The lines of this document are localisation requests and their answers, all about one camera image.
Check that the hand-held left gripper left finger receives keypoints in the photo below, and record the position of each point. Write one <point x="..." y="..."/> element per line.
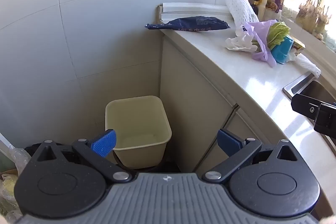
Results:
<point x="105" y="144"/>

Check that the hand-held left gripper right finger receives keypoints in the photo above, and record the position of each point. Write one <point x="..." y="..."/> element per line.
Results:
<point x="229" y="144"/>

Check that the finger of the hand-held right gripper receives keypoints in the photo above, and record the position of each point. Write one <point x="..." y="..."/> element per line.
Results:
<point x="305" y="107"/>

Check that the cream plastic trash bin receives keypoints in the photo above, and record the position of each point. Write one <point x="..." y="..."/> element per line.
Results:
<point x="136" y="119"/>

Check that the white foam fruit net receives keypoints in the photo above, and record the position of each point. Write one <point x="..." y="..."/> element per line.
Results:
<point x="240" y="5"/>
<point x="308" y="65"/>

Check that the stainless steel sink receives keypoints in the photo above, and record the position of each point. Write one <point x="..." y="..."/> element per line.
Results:
<point x="295" y="87"/>

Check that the beige kitchen cabinet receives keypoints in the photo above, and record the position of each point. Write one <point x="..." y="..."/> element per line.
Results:
<point x="189" y="98"/>

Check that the yellow food wrapper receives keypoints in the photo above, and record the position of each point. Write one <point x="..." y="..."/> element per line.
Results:
<point x="298" y="45"/>

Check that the teal plastic cup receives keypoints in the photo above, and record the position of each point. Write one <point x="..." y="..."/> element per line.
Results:
<point x="282" y="49"/>

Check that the purple plastic bag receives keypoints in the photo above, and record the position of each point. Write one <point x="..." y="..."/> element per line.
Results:
<point x="261" y="52"/>

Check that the green cabbage leaf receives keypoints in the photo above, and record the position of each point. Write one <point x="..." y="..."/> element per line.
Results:
<point x="278" y="32"/>

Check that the sprouting garlic pot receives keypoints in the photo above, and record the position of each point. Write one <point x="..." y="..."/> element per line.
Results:
<point x="305" y="12"/>
<point x="321" y="20"/>

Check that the crumpled white tissue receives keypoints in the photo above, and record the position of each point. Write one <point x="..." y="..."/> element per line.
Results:
<point x="240" y="41"/>

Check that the clear plastic bag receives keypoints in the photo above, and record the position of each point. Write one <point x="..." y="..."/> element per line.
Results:
<point x="11" y="187"/>

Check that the purple instant noodle cup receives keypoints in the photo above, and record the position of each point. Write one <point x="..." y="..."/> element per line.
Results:
<point x="275" y="2"/>

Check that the dark blue snack bag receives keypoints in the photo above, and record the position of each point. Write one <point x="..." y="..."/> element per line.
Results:
<point x="194" y="23"/>

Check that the white flat board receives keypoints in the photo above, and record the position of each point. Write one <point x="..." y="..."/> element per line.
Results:
<point x="194" y="6"/>
<point x="173" y="16"/>

